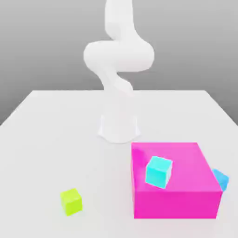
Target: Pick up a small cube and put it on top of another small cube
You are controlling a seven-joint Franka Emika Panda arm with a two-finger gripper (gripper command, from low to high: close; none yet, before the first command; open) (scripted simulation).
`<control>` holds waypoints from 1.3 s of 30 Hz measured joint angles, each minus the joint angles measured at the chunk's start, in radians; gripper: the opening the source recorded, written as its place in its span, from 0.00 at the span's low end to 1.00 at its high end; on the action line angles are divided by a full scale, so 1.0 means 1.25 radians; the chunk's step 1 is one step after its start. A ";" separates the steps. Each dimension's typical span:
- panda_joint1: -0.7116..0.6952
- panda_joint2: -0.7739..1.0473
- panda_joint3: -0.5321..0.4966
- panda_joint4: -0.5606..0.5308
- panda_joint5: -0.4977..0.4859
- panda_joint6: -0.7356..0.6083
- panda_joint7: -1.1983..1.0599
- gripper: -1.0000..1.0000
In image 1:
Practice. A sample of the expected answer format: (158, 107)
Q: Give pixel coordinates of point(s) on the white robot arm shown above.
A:
(119, 55)

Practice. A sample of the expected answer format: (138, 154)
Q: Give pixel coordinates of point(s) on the small magenta cube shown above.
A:
(138, 155)

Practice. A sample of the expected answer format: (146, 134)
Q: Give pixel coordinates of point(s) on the small cyan cube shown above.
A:
(158, 172)

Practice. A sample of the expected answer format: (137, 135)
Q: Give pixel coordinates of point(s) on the small yellow-green cube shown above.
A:
(71, 201)

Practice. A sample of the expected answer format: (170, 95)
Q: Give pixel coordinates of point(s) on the small blue cube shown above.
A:
(222, 179)

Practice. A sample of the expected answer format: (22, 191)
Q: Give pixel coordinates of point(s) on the large magenta box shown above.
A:
(186, 202)

